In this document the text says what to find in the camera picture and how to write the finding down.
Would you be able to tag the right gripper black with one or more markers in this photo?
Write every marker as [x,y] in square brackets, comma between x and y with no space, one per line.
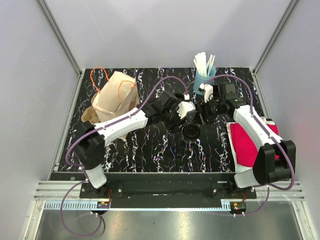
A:
[202,107]

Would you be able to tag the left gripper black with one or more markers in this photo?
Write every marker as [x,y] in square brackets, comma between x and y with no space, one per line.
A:
[174,125]

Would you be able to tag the brown paper takeout bag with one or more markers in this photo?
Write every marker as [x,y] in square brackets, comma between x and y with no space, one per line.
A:
[118,96]

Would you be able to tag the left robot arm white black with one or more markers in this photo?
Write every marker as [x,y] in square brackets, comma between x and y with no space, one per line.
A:
[173,110]

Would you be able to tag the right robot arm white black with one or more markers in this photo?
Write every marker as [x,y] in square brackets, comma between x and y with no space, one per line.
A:
[275,157]

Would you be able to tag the black ribbed cup with lid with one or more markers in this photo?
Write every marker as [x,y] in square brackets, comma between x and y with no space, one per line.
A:
[179,96]

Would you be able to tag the light blue cup holder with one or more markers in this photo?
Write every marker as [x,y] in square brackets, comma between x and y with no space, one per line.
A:
[201,79]

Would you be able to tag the red folded cloth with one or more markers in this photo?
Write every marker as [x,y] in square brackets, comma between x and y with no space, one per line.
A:
[244,148]

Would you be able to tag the white tray under cloth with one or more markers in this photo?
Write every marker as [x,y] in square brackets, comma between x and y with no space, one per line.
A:
[232,150]

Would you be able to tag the cardboard cup carrier left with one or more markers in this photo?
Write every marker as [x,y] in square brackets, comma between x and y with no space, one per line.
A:
[90,115]

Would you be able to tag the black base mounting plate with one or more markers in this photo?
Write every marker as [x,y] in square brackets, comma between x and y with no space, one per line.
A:
[166,190]

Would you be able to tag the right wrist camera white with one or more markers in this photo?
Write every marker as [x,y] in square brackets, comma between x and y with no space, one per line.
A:
[207,91]

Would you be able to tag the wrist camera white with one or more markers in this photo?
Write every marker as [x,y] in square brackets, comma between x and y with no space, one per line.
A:
[186,108]
[207,91]

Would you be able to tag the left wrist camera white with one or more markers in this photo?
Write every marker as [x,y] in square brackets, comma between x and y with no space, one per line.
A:
[186,108]

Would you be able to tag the aluminium front rail frame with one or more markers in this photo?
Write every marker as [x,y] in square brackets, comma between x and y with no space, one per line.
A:
[64,195]

